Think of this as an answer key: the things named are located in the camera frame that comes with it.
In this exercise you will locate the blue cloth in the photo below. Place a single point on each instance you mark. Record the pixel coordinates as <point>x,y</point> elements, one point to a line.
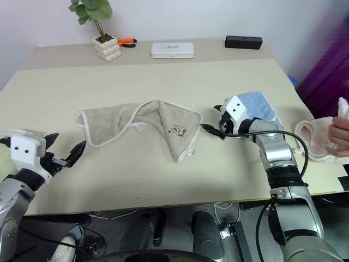
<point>257,105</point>

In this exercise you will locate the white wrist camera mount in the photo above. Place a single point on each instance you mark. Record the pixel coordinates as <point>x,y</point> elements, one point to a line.
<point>23,152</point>
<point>235,106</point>

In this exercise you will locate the black rectangular box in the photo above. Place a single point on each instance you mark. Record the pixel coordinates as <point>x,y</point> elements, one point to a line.
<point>243,42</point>

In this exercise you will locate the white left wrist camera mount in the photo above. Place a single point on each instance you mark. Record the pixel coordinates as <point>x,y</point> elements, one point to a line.
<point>23,152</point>

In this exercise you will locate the black power strip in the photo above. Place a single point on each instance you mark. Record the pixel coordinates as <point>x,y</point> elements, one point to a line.
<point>237,240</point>

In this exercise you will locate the dark rounded shape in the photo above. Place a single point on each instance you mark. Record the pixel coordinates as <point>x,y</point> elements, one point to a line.
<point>207,234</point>

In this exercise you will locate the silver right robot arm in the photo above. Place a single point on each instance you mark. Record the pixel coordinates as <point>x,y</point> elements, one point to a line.
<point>275,152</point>

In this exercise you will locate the person's bare hand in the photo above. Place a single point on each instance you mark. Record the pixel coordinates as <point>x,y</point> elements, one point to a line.
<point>340,133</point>

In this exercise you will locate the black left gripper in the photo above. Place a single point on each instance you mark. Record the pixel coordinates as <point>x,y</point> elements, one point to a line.
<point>50,163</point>

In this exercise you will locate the small blue object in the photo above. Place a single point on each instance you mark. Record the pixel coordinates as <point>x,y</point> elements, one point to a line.
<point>292,80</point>

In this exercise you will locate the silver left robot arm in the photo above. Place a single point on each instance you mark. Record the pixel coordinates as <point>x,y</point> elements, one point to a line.
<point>11,199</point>

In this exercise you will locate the green leafy plant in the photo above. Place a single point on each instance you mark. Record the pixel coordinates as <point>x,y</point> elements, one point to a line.
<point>94,11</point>

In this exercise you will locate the white bubble-shaped plant pot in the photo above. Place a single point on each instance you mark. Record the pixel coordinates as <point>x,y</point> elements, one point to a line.
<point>107,49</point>

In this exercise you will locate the white flat rectangular case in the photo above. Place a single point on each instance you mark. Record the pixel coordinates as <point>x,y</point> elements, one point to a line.
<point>173,50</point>

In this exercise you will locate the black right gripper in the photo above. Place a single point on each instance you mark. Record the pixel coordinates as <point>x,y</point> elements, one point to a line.
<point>228,126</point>

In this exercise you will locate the pink fluffy towel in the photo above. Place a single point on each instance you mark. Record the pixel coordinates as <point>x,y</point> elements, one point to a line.
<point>308,136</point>

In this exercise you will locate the beige towel with white trim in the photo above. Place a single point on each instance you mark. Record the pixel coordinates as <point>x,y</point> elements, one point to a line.
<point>147,117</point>

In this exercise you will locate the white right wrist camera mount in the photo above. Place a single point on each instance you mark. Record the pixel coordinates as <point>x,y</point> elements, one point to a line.
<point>235,106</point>

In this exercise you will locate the white shoe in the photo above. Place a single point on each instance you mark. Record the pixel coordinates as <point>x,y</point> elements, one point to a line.
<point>64,249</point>

